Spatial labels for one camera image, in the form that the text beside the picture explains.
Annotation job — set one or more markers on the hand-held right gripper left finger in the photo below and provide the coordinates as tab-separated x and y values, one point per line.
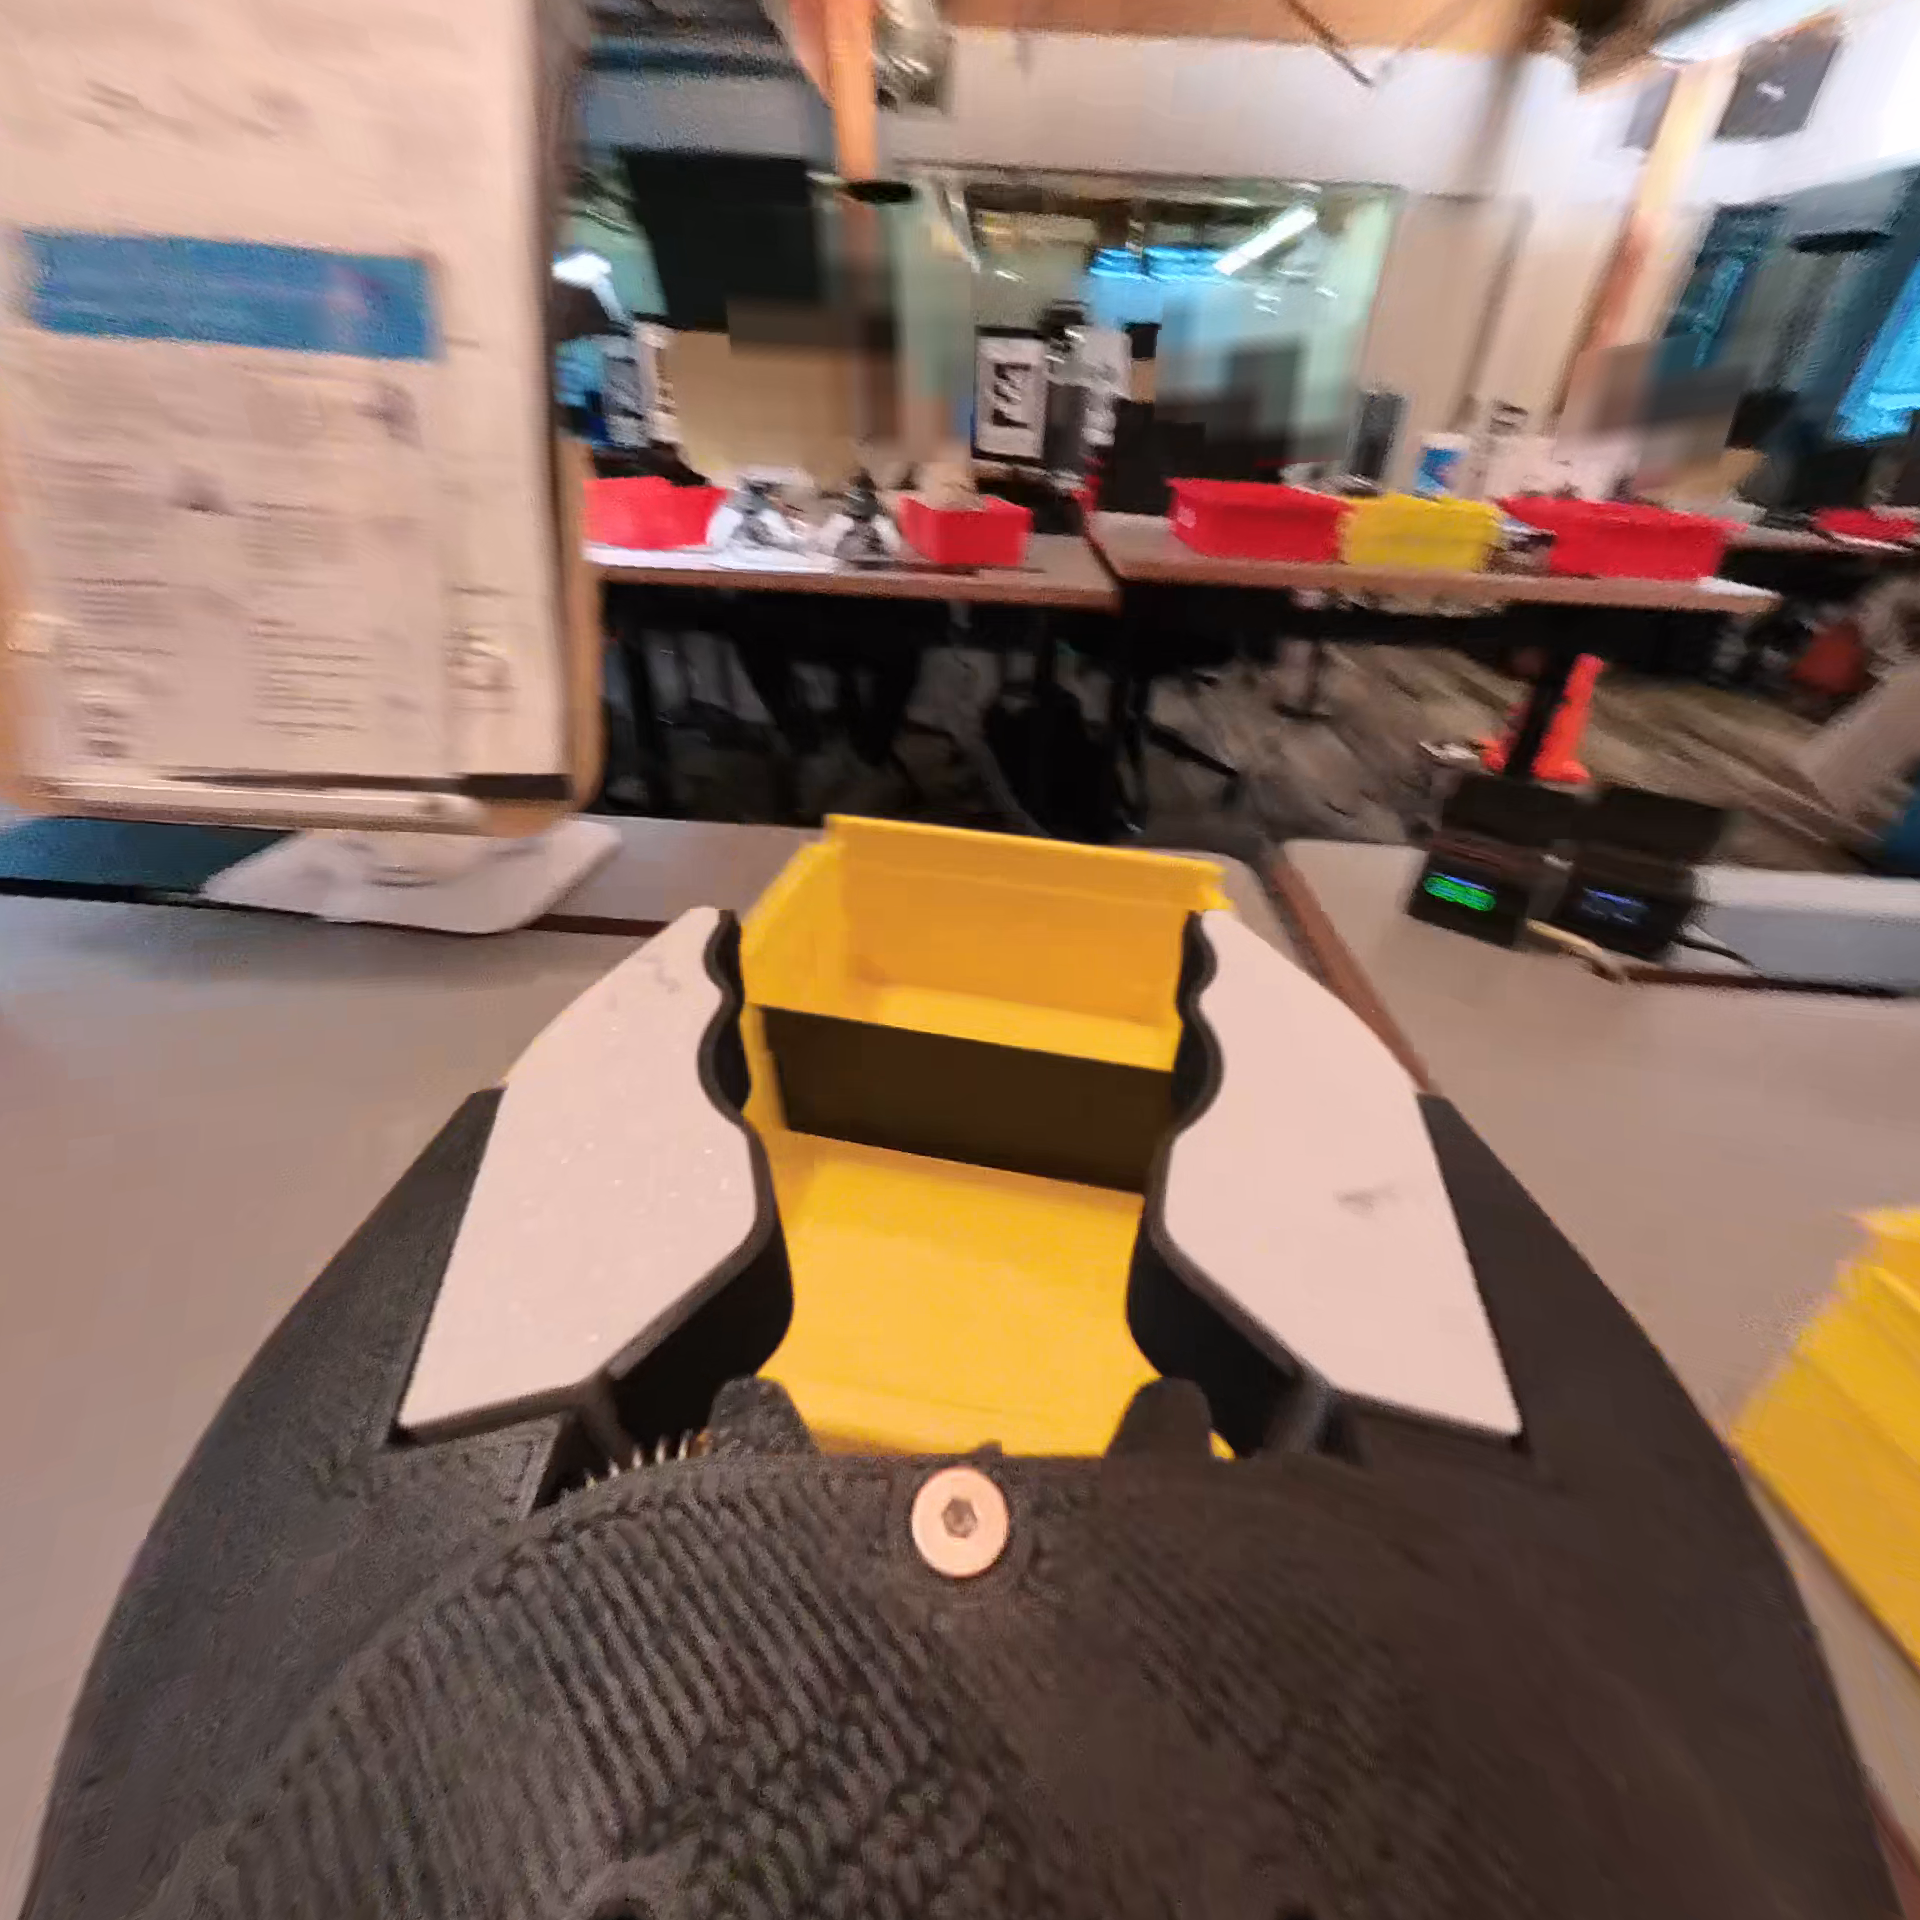
599	1186

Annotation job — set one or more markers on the orange plastic object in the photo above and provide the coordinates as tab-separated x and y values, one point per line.
1560	729

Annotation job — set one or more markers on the white board stand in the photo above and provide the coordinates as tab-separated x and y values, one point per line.
450	878

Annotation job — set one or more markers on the grey desk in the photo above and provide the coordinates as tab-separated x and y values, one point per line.
1621	1141
225	1141

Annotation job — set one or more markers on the long brown table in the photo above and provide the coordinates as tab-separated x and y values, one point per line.
1425	589
839	579

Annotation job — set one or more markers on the small yellow plastic bin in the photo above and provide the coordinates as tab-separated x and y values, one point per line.
1423	534

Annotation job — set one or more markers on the black device green display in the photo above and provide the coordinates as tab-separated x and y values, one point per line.
1477	897

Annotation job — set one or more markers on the wooden instruction board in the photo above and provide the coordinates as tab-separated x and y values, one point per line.
270	524

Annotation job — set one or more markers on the black device blue display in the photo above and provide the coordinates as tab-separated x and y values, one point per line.
1621	908

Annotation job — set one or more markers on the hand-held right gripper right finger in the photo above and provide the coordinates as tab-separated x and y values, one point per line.
1320	1201

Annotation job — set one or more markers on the red plastic bin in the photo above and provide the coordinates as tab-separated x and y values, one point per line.
1258	523
1629	540
652	514
967	534

